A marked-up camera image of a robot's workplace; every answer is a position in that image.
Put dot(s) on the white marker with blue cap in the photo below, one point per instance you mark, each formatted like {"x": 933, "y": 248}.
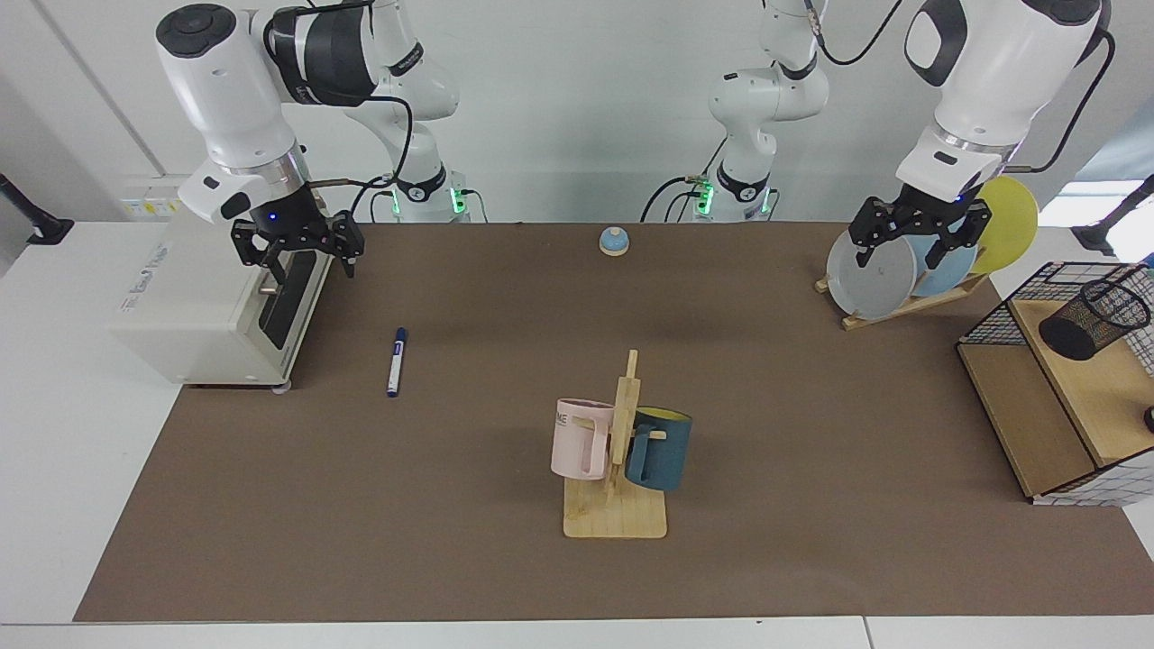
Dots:
{"x": 396, "y": 365}

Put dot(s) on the black mesh pen holder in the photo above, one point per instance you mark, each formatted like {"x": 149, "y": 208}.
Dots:
{"x": 1077, "y": 329}

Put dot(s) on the light blue plate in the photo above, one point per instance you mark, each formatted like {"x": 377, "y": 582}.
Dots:
{"x": 938, "y": 275}

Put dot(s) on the grey plate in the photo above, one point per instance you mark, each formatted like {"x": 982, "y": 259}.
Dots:
{"x": 873, "y": 284}

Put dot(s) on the wooden plate rack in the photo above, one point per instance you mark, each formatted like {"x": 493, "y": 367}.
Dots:
{"x": 911, "y": 306}

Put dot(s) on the yellow plate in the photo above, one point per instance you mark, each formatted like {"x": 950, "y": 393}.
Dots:
{"x": 1014, "y": 221}

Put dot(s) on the pale toaster oven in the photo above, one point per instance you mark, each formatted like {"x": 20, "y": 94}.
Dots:
{"x": 194, "y": 306}

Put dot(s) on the white socket box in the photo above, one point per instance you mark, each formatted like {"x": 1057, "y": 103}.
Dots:
{"x": 149, "y": 203}

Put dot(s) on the black clamp stand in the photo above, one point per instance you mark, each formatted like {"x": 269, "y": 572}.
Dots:
{"x": 41, "y": 227}
{"x": 1104, "y": 234}

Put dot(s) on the small blue round bell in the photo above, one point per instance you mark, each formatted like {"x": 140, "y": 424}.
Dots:
{"x": 614, "y": 242}

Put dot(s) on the dark teal mug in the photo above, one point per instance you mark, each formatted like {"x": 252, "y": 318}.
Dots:
{"x": 665, "y": 455}

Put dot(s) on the pink mug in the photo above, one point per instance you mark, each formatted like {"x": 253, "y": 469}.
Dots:
{"x": 575, "y": 442}

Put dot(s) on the brown table cloth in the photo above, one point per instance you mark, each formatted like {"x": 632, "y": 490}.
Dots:
{"x": 505, "y": 559}

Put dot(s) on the wooden cup stand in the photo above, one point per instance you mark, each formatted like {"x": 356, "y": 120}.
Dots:
{"x": 616, "y": 518}

